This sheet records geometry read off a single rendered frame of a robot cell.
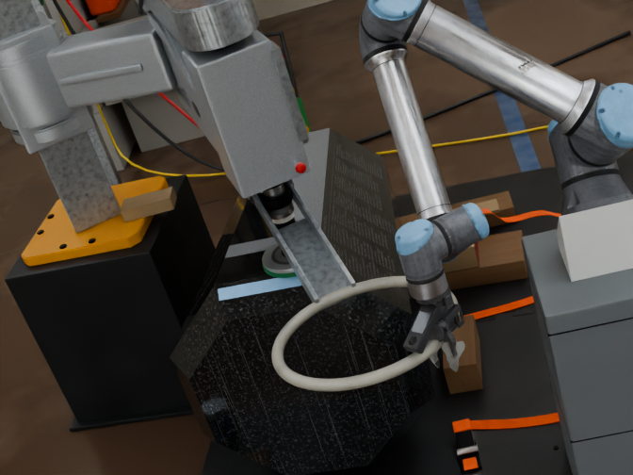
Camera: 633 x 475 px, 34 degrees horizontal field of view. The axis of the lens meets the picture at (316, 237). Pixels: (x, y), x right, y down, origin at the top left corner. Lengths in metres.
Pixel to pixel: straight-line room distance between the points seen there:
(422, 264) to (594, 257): 0.56
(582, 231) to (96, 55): 1.80
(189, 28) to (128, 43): 0.80
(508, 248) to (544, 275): 1.55
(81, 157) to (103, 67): 0.43
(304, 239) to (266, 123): 0.36
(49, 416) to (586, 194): 2.66
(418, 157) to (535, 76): 0.34
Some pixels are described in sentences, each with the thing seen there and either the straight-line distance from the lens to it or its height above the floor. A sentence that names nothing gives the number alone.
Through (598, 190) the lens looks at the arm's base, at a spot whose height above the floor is 1.07.
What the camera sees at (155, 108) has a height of 0.26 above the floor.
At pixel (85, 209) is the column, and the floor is 0.86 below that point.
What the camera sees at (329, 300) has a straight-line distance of 2.78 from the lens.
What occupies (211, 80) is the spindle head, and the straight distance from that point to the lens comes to 2.82.
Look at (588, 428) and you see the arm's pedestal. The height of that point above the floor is 0.46.
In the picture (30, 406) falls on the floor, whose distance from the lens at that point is 4.66.
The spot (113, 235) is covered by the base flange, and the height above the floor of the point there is 0.78.
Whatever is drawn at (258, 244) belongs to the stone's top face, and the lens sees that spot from 3.35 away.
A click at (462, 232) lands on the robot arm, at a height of 1.20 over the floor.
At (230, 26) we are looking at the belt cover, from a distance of 2.77.
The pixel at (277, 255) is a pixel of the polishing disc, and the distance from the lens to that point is 3.19.
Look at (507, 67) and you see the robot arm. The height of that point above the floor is 1.44.
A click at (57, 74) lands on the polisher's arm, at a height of 1.40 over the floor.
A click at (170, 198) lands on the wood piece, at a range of 3.89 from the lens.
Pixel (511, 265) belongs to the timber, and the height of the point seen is 0.09.
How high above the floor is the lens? 2.40
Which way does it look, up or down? 29 degrees down
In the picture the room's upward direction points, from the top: 18 degrees counter-clockwise
